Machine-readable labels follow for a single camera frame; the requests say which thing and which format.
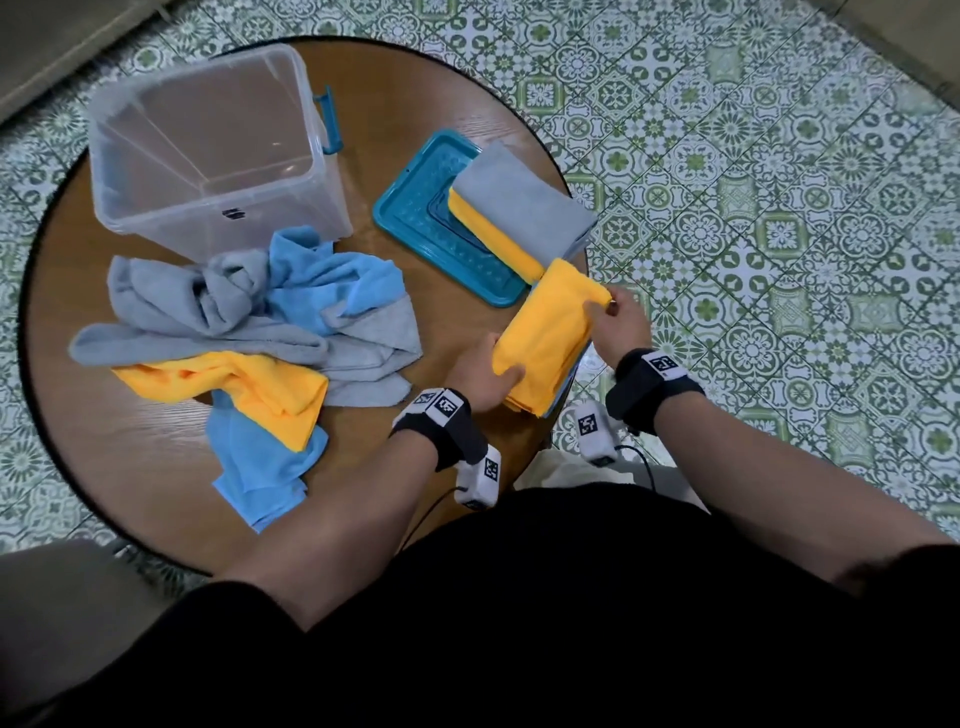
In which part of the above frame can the crumpled grey cloth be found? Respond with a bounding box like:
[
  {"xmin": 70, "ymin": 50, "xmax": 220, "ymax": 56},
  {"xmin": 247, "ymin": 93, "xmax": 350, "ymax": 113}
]
[
  {"xmin": 321, "ymin": 294, "xmax": 424, "ymax": 409},
  {"xmin": 69, "ymin": 249, "xmax": 332, "ymax": 369}
]

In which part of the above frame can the folded yellow cloth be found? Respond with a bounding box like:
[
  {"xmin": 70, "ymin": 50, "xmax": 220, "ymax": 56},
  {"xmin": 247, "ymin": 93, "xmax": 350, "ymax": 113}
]
[{"xmin": 447, "ymin": 189, "xmax": 547, "ymax": 285}]

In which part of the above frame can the grey seat cushion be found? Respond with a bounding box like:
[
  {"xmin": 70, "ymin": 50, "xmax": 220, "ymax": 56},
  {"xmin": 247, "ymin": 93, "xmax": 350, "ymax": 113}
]
[{"xmin": 0, "ymin": 538, "xmax": 175, "ymax": 717}]

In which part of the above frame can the crumpled blue cloth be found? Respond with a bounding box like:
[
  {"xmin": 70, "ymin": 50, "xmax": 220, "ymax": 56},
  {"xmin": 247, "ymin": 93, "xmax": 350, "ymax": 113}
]
[
  {"xmin": 205, "ymin": 389, "xmax": 330, "ymax": 535},
  {"xmin": 264, "ymin": 226, "xmax": 407, "ymax": 336}
]

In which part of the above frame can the folded grey cloth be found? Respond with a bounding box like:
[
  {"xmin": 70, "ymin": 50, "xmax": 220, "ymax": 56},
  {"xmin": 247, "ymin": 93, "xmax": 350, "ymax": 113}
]
[{"xmin": 452, "ymin": 142, "xmax": 600, "ymax": 264}]

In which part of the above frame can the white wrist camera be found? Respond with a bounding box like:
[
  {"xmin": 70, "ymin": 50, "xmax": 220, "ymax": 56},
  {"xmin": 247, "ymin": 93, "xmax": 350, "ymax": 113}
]
[
  {"xmin": 573, "ymin": 400, "xmax": 624, "ymax": 468},
  {"xmin": 453, "ymin": 444, "xmax": 503, "ymax": 512}
]

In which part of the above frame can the white cloth bag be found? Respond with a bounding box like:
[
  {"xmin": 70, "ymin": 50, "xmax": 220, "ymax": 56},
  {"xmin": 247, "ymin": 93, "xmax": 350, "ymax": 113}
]
[{"xmin": 514, "ymin": 447, "xmax": 708, "ymax": 514}]

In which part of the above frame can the black left wrist band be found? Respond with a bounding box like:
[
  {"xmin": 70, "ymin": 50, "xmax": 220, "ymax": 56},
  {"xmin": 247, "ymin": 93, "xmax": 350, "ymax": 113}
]
[{"xmin": 390, "ymin": 387, "xmax": 489, "ymax": 473}]

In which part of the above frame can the person's left hand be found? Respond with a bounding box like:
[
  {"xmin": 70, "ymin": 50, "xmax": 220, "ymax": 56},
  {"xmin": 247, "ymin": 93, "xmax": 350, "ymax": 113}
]
[{"xmin": 442, "ymin": 333, "xmax": 526, "ymax": 414}]

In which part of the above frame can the half-folded yellow cloth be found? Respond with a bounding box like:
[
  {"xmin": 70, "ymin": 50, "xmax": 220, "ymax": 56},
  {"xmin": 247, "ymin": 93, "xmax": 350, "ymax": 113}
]
[{"xmin": 491, "ymin": 258, "xmax": 614, "ymax": 419}]

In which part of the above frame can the person's right hand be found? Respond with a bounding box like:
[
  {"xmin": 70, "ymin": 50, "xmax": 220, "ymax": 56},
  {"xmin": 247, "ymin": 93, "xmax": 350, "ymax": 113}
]
[{"xmin": 586, "ymin": 285, "xmax": 654, "ymax": 370}]

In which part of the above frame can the clear plastic storage box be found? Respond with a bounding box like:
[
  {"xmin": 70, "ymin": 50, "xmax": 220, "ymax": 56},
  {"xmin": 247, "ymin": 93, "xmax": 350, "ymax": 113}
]
[{"xmin": 86, "ymin": 42, "xmax": 355, "ymax": 264}]

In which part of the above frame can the black right wrist band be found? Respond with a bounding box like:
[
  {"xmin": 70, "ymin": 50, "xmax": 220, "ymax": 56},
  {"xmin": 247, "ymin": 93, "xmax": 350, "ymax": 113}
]
[{"xmin": 605, "ymin": 348, "xmax": 707, "ymax": 438}]

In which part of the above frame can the black wrist band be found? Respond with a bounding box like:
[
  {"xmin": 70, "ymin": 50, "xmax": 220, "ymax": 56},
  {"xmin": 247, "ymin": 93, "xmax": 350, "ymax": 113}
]
[
  {"xmin": 390, "ymin": 387, "xmax": 489, "ymax": 473},
  {"xmin": 605, "ymin": 348, "xmax": 707, "ymax": 438}
]

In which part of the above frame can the person's black clothing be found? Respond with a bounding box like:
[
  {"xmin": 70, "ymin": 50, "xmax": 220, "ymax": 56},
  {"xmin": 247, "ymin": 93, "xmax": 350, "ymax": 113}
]
[{"xmin": 0, "ymin": 482, "xmax": 960, "ymax": 728}]

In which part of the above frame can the black camera cable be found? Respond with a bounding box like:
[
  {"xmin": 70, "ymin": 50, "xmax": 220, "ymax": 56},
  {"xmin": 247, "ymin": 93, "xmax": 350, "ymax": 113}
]
[
  {"xmin": 615, "ymin": 445, "xmax": 659, "ymax": 494},
  {"xmin": 396, "ymin": 486, "xmax": 468, "ymax": 555}
]

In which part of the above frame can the teal plastic box lid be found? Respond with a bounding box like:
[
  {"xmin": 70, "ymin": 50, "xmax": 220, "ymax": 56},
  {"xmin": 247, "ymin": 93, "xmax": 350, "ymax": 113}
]
[{"xmin": 372, "ymin": 129, "xmax": 531, "ymax": 309}]

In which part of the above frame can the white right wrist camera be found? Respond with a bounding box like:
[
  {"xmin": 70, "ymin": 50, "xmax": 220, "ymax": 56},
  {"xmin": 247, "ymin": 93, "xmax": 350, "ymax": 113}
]
[{"xmin": 573, "ymin": 400, "xmax": 624, "ymax": 468}]

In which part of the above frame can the person's right forearm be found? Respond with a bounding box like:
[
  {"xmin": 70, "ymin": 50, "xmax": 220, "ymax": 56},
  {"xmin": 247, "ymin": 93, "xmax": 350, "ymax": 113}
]
[{"xmin": 652, "ymin": 390, "xmax": 960, "ymax": 588}]

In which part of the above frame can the person's left forearm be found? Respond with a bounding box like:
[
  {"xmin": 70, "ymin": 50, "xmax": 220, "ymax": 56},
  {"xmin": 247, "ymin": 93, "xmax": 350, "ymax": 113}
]
[{"xmin": 216, "ymin": 427, "xmax": 453, "ymax": 633}]

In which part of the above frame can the crumpled yellow cloth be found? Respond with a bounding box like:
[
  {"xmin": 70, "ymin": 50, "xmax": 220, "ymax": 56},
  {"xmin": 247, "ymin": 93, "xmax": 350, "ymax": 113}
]
[{"xmin": 111, "ymin": 351, "xmax": 330, "ymax": 454}]

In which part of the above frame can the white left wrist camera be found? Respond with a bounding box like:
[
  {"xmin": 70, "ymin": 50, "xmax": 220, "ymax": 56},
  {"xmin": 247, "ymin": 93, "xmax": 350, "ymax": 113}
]
[{"xmin": 453, "ymin": 444, "xmax": 503, "ymax": 512}]

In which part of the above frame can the black right camera cable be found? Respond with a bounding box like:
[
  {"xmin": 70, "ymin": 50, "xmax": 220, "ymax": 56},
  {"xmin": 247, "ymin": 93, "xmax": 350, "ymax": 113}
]
[{"xmin": 615, "ymin": 445, "xmax": 659, "ymax": 494}]

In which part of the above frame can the black left camera cable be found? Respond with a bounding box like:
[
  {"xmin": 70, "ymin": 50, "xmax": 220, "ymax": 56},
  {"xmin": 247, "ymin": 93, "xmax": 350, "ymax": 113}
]
[{"xmin": 396, "ymin": 486, "xmax": 468, "ymax": 555}]

